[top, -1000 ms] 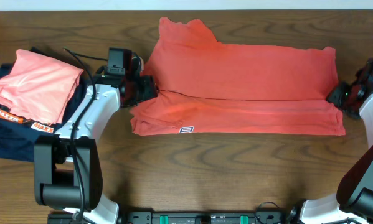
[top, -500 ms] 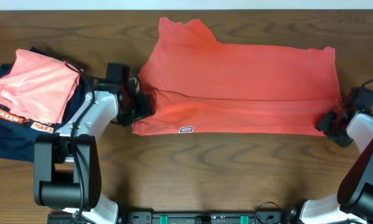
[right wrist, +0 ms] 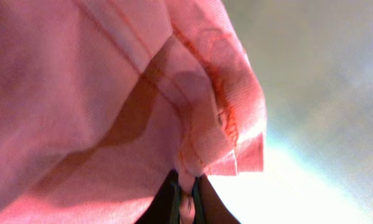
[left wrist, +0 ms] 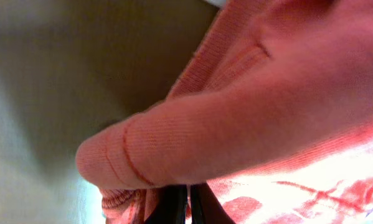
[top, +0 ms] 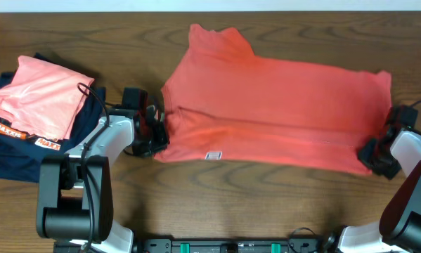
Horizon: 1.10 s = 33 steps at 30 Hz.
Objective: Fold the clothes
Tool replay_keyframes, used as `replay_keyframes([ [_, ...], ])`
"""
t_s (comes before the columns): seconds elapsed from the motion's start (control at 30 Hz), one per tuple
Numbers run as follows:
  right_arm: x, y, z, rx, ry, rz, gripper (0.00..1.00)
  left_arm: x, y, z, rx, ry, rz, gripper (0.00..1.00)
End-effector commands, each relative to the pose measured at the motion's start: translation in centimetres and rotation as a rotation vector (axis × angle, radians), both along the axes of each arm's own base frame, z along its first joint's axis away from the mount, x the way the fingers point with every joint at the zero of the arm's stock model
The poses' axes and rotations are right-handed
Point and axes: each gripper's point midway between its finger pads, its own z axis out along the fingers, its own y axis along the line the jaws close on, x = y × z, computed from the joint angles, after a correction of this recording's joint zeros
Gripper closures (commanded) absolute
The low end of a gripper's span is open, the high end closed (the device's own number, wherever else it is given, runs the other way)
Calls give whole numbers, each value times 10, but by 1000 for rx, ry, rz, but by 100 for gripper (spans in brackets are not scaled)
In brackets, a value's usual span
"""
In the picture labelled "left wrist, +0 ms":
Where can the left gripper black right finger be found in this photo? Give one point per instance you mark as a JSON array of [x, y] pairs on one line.
[[205, 207]]

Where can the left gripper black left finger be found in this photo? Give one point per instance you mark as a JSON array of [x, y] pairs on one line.
[[171, 208]]

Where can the red t-shirt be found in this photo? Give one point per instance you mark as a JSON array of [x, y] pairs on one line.
[[274, 112]]

